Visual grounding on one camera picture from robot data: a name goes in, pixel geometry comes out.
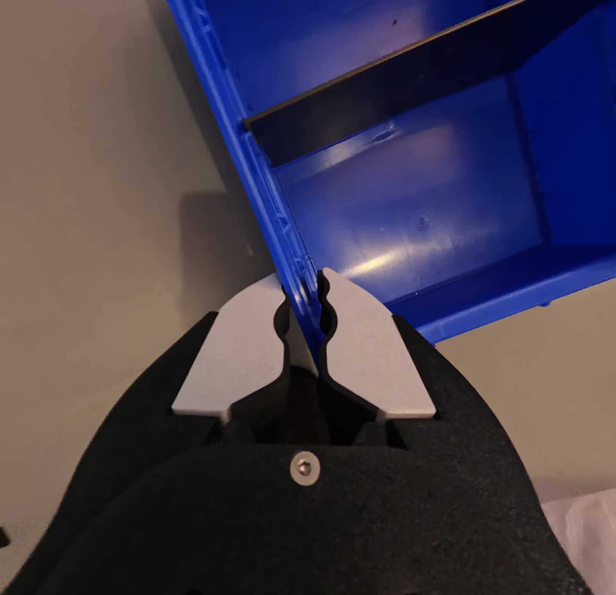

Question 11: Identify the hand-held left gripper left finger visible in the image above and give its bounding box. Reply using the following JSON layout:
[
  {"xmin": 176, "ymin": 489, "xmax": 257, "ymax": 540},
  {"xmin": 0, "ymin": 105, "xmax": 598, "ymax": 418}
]
[{"xmin": 171, "ymin": 273, "xmax": 292, "ymax": 426}]

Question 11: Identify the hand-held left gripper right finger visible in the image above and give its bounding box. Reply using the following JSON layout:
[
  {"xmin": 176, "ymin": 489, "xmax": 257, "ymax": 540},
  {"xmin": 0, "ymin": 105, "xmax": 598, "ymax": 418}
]
[{"xmin": 318, "ymin": 267, "xmax": 438, "ymax": 420}]

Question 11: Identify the divided blue plastic bin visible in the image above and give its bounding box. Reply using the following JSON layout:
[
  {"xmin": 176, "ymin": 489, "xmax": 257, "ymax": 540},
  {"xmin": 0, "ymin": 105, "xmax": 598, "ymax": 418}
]
[{"xmin": 158, "ymin": 0, "xmax": 616, "ymax": 365}]

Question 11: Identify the black bin divider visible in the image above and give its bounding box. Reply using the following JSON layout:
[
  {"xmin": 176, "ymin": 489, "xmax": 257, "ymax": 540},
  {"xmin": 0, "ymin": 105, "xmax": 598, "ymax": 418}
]
[{"xmin": 243, "ymin": 0, "xmax": 616, "ymax": 169}]

